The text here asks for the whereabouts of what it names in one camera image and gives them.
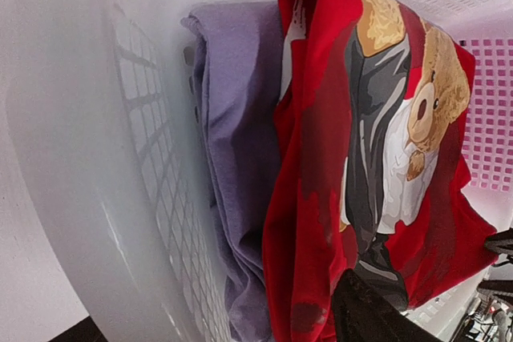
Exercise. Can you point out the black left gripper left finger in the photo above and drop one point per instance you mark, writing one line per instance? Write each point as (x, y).
(83, 331)

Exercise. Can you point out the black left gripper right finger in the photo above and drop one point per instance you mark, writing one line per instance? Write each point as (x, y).
(360, 314)

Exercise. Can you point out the red bear print shirt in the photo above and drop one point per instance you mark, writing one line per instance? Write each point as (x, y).
(370, 127)

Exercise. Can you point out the white perforated plastic basket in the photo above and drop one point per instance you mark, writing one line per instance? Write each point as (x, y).
(105, 127)

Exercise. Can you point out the purple cloth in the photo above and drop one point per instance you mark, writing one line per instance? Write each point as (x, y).
(237, 81)

